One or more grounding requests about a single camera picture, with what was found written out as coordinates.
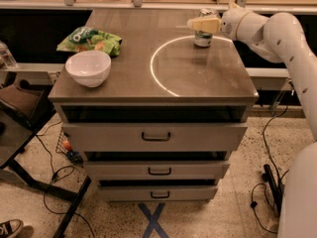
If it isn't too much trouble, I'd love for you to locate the black side table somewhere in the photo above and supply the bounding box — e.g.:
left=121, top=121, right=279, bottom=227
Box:
left=0, top=79, right=93, bottom=238

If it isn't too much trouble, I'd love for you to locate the top grey drawer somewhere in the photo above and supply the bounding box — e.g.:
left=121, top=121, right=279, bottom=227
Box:
left=62, top=123, right=247, bottom=152

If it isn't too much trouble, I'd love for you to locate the grey drawer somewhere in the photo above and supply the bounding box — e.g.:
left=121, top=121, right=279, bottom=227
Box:
left=62, top=123, right=247, bottom=152
left=84, top=161, right=230, bottom=180
left=98, top=185, right=218, bottom=202

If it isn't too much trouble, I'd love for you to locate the black floor cable right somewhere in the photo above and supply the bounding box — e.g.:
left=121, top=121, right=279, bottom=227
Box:
left=250, top=106, right=290, bottom=235

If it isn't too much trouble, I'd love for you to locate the black floor cable left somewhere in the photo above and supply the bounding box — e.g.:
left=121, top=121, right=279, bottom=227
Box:
left=34, top=120, right=96, bottom=238

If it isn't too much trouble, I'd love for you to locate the blue tape cross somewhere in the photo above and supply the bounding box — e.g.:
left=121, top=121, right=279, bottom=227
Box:
left=138, top=203, right=169, bottom=238

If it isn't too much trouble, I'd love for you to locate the green chip bag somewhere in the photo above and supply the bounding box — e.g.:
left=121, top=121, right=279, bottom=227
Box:
left=56, top=26, right=122, bottom=57

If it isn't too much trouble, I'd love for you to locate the brown chair seat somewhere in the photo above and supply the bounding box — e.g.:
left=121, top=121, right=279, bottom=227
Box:
left=0, top=79, right=53, bottom=129

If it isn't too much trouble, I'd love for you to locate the black floor cable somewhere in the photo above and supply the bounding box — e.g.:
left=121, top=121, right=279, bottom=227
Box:
left=34, top=120, right=96, bottom=238
left=250, top=106, right=290, bottom=235

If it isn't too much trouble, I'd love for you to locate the bottom grey drawer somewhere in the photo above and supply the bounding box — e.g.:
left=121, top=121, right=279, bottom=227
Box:
left=98, top=185, right=218, bottom=202

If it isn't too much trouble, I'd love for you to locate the white ceramic bowl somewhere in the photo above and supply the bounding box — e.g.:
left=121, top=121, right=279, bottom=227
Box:
left=65, top=51, right=111, bottom=87

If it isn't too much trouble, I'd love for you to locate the grey drawer cabinet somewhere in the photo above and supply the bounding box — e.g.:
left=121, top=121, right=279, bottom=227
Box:
left=50, top=9, right=259, bottom=191

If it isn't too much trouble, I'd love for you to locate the middle grey drawer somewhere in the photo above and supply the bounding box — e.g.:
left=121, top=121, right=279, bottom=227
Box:
left=84, top=161, right=230, bottom=180

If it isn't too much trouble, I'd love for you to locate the clear plastic water bottle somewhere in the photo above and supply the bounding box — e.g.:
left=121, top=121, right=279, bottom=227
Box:
left=0, top=41, right=18, bottom=68

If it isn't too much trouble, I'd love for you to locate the black metal stand base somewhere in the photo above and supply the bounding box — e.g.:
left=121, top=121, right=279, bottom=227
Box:
left=263, top=164, right=283, bottom=213

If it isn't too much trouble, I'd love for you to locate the orange ball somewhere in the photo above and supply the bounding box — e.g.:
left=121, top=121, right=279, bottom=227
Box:
left=62, top=140, right=71, bottom=151

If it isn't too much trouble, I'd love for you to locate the black and white sneaker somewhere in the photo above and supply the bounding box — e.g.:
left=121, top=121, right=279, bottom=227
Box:
left=0, top=219, right=24, bottom=238

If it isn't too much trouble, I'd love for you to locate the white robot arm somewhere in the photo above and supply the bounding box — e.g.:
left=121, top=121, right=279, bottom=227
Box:
left=187, top=3, right=317, bottom=238

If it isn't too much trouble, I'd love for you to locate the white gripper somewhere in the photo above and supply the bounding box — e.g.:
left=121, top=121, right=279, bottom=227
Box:
left=176, top=3, right=252, bottom=41

